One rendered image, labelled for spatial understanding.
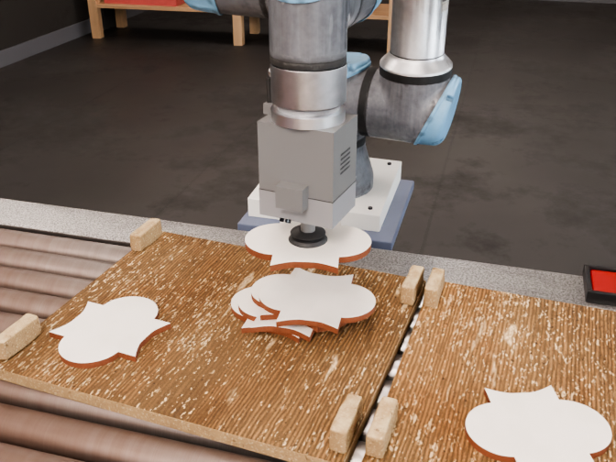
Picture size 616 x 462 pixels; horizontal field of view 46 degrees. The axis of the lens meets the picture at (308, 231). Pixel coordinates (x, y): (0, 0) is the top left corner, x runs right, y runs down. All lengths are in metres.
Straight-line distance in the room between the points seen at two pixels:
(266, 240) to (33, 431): 0.31
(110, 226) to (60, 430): 0.46
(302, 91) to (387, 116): 0.49
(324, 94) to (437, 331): 0.33
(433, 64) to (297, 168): 0.48
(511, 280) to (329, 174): 0.40
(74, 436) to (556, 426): 0.47
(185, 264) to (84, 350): 0.22
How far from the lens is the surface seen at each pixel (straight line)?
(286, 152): 0.72
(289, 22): 0.68
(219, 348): 0.83
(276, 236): 0.80
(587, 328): 0.92
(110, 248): 1.10
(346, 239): 0.79
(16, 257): 1.13
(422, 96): 1.15
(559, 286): 1.03
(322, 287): 0.87
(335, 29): 0.68
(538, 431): 0.74
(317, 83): 0.69
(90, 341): 0.86
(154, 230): 1.06
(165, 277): 0.97
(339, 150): 0.71
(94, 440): 0.77
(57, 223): 1.21
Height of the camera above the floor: 1.43
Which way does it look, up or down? 27 degrees down
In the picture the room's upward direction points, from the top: straight up
